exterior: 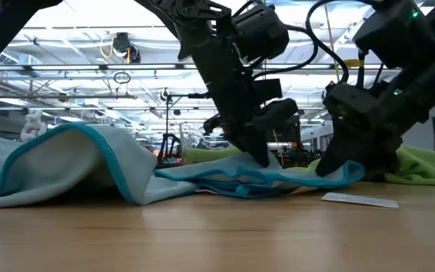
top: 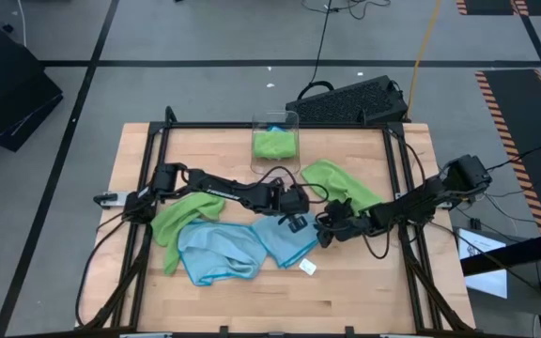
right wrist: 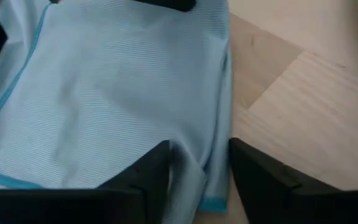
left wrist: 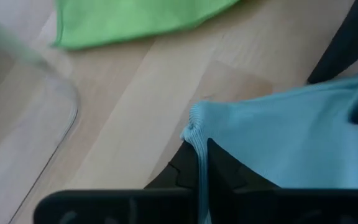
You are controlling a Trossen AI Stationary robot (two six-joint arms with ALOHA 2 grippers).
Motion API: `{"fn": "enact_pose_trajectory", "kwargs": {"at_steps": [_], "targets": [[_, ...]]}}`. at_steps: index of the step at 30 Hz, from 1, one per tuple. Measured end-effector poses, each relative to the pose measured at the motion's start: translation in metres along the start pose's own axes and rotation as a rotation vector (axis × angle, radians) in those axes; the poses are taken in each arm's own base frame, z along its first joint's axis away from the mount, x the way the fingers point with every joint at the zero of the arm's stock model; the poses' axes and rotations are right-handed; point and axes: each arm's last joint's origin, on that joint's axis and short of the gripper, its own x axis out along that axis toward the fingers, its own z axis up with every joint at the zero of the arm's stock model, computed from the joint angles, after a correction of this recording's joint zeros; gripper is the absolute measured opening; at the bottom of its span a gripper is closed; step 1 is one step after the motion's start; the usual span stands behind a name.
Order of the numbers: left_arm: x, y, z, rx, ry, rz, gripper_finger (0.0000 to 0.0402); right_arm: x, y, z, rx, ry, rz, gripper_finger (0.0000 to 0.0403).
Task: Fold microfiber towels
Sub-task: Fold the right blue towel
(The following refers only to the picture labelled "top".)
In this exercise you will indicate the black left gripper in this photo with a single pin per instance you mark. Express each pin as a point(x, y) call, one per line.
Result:
point(294, 202)

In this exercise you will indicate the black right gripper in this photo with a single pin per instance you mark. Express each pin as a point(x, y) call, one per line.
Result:
point(350, 220)

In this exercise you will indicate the light blue microfiber towel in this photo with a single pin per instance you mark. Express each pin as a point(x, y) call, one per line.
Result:
point(223, 253)
point(284, 239)
point(276, 128)

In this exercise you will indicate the green microfiber towel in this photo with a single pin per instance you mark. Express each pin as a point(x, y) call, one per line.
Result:
point(275, 144)
point(341, 185)
point(176, 220)

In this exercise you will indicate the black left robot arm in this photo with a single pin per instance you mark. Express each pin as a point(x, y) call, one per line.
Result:
point(233, 192)

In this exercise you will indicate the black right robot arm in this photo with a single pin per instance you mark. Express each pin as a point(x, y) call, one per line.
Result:
point(416, 204)

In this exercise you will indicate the clear plastic bin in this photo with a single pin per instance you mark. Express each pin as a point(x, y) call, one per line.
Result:
point(275, 166)

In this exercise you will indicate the black perforated computer case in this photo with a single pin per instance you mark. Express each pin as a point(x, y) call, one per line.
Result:
point(345, 101)

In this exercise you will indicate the black metal beam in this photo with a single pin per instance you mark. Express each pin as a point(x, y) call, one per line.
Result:
point(524, 251)

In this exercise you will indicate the black cabinet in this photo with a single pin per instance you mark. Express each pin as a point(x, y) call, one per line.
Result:
point(7, 94)

